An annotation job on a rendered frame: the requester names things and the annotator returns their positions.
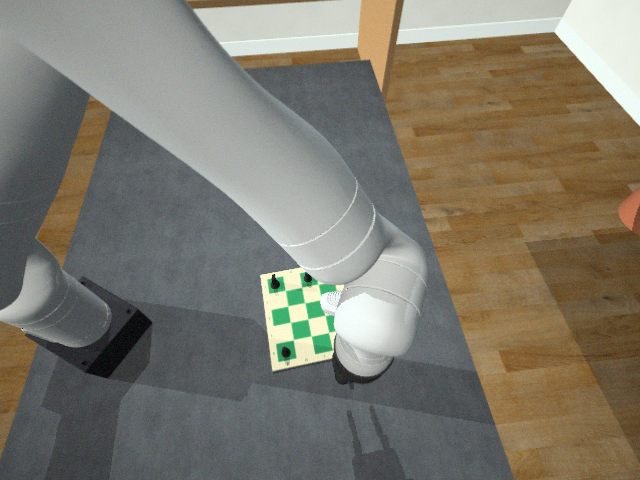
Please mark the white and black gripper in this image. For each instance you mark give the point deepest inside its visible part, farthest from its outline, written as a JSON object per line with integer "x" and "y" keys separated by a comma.
{"x": 346, "y": 370}

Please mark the green and cream chessboard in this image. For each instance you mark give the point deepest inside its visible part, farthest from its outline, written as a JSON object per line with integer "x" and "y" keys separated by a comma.
{"x": 295, "y": 319}

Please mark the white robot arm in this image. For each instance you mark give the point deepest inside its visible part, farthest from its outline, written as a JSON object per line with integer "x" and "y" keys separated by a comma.
{"x": 156, "y": 65}

